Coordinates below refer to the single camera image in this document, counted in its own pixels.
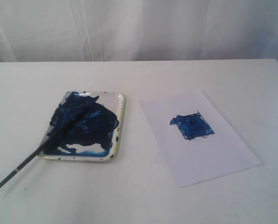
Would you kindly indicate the white paper with black square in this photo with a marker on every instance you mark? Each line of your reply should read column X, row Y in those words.
column 197, row 143

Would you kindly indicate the black paintbrush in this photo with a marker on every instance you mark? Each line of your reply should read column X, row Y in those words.
column 61, row 131

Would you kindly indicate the white tray with blue paint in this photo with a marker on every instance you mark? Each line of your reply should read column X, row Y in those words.
column 95, row 136

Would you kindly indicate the white backdrop curtain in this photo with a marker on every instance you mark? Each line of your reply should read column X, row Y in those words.
column 128, row 30

